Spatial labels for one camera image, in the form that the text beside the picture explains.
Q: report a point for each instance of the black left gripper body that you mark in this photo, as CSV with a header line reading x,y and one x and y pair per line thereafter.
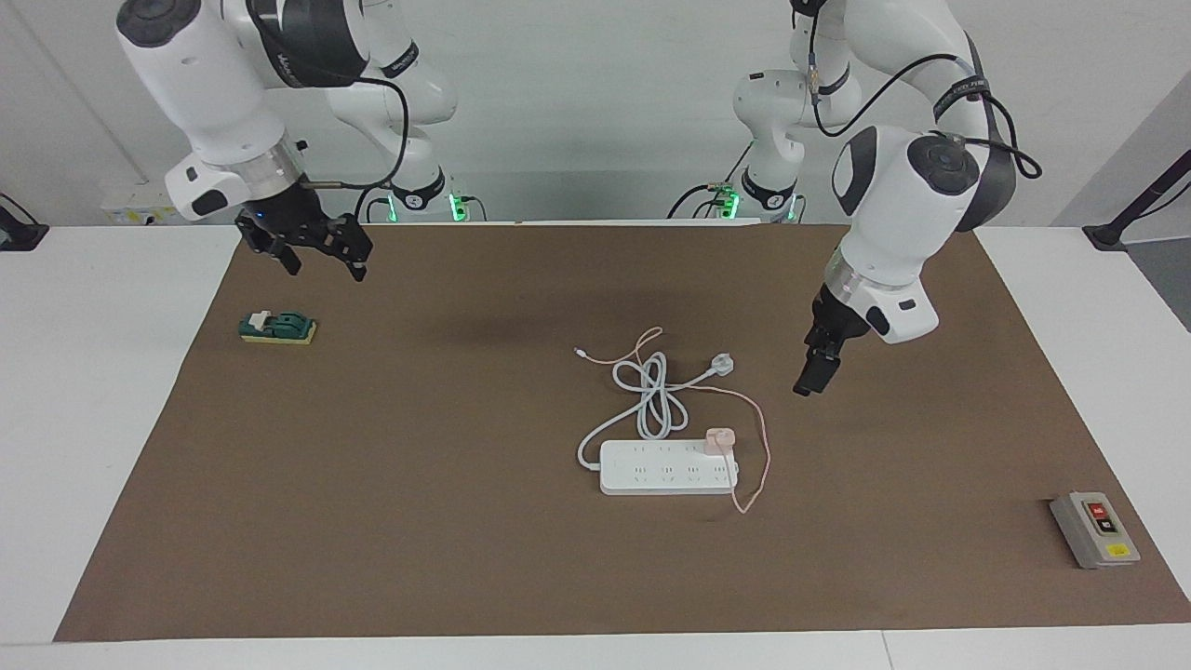
x,y
831,328

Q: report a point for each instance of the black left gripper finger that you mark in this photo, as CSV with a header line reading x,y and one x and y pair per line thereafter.
x,y
812,377

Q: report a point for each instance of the black table clamp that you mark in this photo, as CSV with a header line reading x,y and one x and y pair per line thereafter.
x,y
19,233

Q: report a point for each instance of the pink charger plug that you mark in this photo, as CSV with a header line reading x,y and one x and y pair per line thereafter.
x,y
719,440

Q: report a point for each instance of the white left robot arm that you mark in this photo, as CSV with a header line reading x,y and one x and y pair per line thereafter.
x,y
893,205

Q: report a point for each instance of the grey push-button switch box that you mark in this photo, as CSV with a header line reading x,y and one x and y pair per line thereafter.
x,y
1093,532

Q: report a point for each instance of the brown table mat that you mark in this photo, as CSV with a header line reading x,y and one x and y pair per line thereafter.
x,y
419,484

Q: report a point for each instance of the black stand with clamp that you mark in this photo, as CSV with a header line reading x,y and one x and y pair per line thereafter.
x,y
1140,200

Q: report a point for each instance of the white wall box yellow label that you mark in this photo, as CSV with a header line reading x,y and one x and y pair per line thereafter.
x,y
135,205

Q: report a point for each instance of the white power strip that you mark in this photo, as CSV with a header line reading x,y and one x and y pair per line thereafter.
x,y
651,476

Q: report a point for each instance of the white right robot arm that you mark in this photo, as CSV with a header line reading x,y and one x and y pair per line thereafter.
x,y
205,84

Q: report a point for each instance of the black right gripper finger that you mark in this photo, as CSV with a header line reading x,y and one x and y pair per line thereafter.
x,y
358,269
289,258

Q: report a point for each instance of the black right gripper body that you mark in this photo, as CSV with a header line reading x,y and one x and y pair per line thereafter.
x,y
298,219

